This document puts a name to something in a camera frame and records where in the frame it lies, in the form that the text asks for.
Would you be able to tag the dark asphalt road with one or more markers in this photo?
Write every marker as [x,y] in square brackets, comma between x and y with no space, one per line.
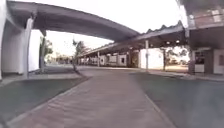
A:
[190,100]

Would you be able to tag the covered walkway roof with posts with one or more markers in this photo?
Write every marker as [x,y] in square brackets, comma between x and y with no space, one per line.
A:
[146,36]

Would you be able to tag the green tree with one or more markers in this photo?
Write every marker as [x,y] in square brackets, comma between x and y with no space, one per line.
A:
[45,50]

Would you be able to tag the dark ground strip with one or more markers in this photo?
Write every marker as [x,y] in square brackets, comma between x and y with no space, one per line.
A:
[26,95]

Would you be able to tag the white bridge pillars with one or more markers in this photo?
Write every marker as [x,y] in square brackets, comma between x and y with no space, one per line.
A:
[15,50]

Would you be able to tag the red brick path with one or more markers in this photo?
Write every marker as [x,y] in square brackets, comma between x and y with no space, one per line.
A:
[106,100]

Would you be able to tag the small thin tree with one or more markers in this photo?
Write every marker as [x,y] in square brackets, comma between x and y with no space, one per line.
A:
[76,50]

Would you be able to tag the grey concrete overhead bridge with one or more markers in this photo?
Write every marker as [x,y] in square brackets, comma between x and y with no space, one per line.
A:
[76,23]

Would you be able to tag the white low building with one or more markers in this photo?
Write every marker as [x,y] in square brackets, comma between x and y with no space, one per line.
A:
[153,59]

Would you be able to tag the pale kerb pavement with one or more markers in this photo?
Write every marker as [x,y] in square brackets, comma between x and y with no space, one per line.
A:
[40,76]

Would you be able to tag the building with brown balcony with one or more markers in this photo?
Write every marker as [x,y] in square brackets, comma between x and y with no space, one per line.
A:
[206,33]

